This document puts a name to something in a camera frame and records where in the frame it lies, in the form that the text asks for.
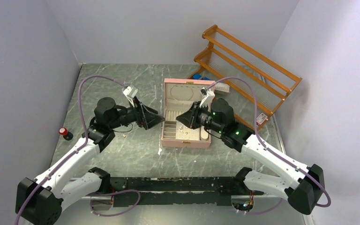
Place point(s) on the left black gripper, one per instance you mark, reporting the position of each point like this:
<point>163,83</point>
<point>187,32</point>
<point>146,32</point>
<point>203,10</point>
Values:
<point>143,119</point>

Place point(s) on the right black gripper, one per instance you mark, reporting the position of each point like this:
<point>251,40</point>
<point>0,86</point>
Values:
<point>189,118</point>

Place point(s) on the pink jewelry box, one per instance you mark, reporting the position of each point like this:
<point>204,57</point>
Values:
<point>179,95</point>

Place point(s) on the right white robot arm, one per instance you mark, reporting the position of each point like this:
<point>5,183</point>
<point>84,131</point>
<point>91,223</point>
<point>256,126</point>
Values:
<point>299,184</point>

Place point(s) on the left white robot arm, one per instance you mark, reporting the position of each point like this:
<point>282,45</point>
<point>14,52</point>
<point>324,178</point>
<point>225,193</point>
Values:
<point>41,200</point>

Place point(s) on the white oval pillow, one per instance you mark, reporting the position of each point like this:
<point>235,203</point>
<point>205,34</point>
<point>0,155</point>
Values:
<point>204,136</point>

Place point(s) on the blue box left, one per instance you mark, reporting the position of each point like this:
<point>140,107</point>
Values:
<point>197,77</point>

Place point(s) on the white flat carton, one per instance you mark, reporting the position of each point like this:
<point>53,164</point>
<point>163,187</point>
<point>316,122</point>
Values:
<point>222,88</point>

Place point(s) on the orange wooden rack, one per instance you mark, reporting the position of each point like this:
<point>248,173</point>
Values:
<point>247,72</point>

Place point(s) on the small red white box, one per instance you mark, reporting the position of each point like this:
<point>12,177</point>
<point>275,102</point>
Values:
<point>261,118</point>

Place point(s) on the red emergency stop button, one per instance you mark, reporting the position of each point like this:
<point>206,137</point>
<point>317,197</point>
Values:
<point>67,135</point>

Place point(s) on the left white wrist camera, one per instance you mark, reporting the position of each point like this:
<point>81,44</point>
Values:
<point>130,93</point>

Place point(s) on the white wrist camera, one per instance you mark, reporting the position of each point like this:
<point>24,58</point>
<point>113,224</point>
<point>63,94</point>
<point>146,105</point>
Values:
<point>130,93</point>
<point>207,97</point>

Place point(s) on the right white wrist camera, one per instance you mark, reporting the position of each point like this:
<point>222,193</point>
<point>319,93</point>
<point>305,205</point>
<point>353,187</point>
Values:
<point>207,97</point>

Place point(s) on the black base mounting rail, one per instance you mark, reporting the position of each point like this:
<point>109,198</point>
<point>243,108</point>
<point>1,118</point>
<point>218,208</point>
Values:
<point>220,191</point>

